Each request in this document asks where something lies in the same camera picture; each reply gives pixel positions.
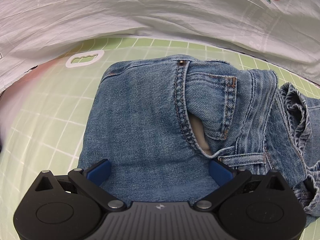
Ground blue denim jeans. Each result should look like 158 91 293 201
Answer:
78 55 319 223

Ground grey carrot print sheet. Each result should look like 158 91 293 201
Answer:
1 0 319 90

